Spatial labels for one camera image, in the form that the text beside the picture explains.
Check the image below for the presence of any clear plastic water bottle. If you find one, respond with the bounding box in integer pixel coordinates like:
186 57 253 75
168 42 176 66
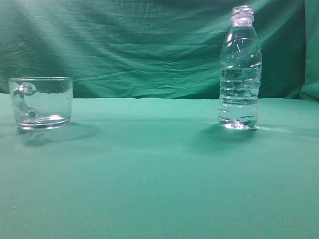
218 5 262 130

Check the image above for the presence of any green table cloth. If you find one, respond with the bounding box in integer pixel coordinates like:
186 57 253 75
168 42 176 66
0 94 319 239

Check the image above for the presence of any green backdrop cloth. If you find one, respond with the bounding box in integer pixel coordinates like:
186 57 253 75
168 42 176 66
0 0 319 100

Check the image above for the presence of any clear glass mug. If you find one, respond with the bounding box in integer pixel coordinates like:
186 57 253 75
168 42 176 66
8 77 73 130

